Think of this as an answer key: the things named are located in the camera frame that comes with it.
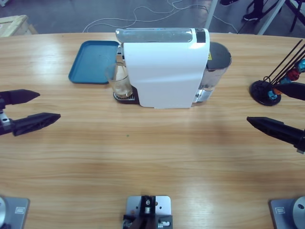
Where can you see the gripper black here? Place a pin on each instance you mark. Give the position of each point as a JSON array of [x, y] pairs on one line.
[[4, 125], [301, 146]]

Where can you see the clear drinking glass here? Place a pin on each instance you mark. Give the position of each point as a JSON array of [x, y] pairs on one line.
[[119, 88]]

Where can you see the silver coffee machine lever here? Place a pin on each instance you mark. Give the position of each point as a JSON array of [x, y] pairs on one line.
[[155, 35]]

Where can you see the orange coffee capsule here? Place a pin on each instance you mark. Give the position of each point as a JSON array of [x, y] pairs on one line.
[[276, 92]]

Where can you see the blue coffee capsule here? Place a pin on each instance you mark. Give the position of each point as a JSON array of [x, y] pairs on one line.
[[271, 95], [301, 65]]

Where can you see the teal coffee capsule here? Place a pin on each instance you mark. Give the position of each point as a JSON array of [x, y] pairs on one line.
[[284, 80]]

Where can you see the red coffee capsule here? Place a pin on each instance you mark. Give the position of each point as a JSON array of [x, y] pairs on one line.
[[292, 74]]

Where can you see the white capsule coffee machine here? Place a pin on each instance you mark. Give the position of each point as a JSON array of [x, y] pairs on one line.
[[166, 76]]

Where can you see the black capsule stand with rods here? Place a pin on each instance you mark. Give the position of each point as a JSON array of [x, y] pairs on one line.
[[259, 91]]

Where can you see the teal plastic tray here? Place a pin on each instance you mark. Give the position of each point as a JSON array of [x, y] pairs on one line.
[[90, 62]]

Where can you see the clear water tank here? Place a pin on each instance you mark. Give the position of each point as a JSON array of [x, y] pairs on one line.
[[218, 62]]

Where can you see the wooden crate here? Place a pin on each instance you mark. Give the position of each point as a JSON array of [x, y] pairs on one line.
[[14, 23]]

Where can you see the black sneaker white sole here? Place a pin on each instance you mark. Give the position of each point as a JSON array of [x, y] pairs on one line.
[[250, 17], [227, 2]]

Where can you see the black drip tray silver grate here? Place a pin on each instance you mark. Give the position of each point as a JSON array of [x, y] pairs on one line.
[[133, 101]]

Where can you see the bystander dark trouser leg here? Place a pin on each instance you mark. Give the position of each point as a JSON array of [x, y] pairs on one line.
[[259, 7]]

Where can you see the black chair frame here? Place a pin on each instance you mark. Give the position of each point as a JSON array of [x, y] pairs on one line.
[[294, 21]]

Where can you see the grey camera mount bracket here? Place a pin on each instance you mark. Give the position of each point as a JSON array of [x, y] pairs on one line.
[[147, 207]]

